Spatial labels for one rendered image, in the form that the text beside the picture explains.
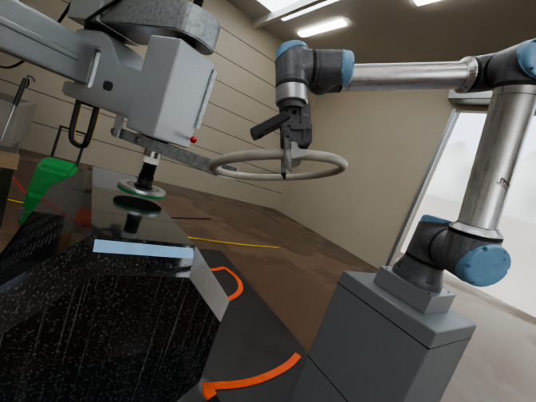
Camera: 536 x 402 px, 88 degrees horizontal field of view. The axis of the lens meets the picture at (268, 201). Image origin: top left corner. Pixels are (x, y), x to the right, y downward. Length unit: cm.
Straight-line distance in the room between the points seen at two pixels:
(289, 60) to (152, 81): 71
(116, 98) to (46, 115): 469
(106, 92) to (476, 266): 168
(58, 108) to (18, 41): 451
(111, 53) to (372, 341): 172
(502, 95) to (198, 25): 111
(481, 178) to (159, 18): 136
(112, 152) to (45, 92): 137
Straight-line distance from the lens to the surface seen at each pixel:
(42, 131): 625
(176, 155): 123
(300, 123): 79
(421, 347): 113
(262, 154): 77
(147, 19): 155
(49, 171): 294
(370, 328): 121
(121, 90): 155
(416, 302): 122
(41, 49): 176
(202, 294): 106
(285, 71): 82
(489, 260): 109
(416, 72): 110
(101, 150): 626
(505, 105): 110
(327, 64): 85
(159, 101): 130
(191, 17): 139
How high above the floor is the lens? 117
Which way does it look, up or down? 7 degrees down
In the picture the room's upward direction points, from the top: 20 degrees clockwise
